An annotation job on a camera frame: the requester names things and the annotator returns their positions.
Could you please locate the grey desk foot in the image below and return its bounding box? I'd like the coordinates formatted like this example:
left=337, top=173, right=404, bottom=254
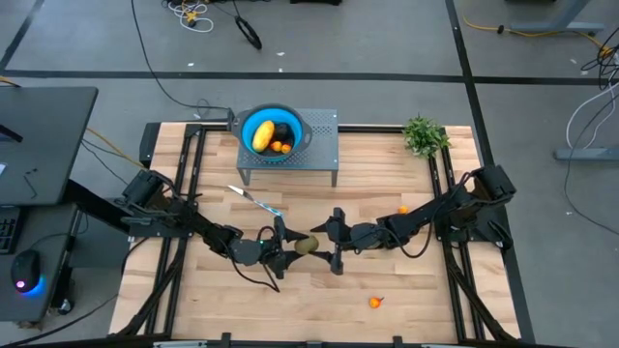
left=553, top=146, right=619, bottom=162

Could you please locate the grey desk leg base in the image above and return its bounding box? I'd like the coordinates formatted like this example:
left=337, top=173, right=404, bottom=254
left=505, top=0, right=605, bottom=35

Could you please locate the thin yellow cable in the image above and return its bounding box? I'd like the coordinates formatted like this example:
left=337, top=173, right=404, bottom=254
left=85, top=127, right=147, bottom=170

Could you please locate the long black floor cable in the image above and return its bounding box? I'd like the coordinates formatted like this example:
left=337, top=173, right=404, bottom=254
left=130, top=0, right=232, bottom=112

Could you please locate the yellow mango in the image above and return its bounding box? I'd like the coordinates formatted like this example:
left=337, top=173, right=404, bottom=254
left=251, top=120, right=276, bottom=154

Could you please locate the dark grey side table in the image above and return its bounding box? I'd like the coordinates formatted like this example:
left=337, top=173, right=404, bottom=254
left=0, top=202, right=81, bottom=324

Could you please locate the black flat desk device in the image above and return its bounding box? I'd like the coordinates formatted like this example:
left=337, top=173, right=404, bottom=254
left=0, top=124, right=24, bottom=144

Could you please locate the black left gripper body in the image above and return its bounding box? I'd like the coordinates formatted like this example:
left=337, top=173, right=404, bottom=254
left=258, top=215, right=288, bottom=281

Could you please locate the white cable coil yellow plug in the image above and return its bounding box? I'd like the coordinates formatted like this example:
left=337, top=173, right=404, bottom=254
left=165, top=0, right=216, bottom=34

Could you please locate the black mouse with glowing light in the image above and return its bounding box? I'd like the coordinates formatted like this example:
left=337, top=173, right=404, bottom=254
left=10, top=248, right=44, bottom=295

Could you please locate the green plant in white pot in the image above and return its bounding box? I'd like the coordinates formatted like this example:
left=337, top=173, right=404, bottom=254
left=401, top=114, right=451, bottom=160

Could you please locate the dark grey desk top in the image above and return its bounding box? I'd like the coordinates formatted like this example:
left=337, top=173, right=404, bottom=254
left=0, top=86, right=100, bottom=208

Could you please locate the black desk caster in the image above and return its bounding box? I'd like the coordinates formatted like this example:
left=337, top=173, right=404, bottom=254
left=51, top=295, right=76, bottom=315

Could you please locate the black rectangular box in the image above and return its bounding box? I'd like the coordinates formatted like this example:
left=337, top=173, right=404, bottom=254
left=138, top=121, right=162, bottom=169

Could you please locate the white floor cable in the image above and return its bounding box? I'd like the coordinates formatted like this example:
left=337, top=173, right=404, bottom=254
left=564, top=79, right=619, bottom=150

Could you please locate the black diagonal stand beam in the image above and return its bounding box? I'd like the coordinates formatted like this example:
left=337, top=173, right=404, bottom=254
left=65, top=179, right=131, bottom=234

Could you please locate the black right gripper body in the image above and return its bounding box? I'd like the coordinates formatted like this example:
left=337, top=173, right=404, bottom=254
left=325, top=206, right=372, bottom=276

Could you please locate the blue collapsible colander grey rim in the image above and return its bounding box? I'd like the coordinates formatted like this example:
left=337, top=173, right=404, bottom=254
left=230, top=102, right=314, bottom=163

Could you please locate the black cable loop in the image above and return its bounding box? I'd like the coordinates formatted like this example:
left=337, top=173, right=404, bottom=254
left=233, top=14, right=264, bottom=51

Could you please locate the thin black floor cable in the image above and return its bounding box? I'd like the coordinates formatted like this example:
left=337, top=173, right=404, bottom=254
left=562, top=94, right=619, bottom=238

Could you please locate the black keyboard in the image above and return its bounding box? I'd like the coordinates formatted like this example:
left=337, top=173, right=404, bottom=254
left=0, top=205, right=21, bottom=256

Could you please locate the yellow floor cable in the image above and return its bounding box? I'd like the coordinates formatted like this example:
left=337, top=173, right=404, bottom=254
left=461, top=14, right=618, bottom=57

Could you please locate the knife with blue striped handle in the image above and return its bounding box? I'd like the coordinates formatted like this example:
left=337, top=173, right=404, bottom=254
left=226, top=185, right=285, bottom=218

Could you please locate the grey perforated metal shelf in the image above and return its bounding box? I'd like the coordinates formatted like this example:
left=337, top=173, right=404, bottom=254
left=235, top=107, right=339, bottom=189

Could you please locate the black cable bundle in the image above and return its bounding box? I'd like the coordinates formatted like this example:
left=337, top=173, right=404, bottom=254
left=579, top=41, right=619, bottom=93

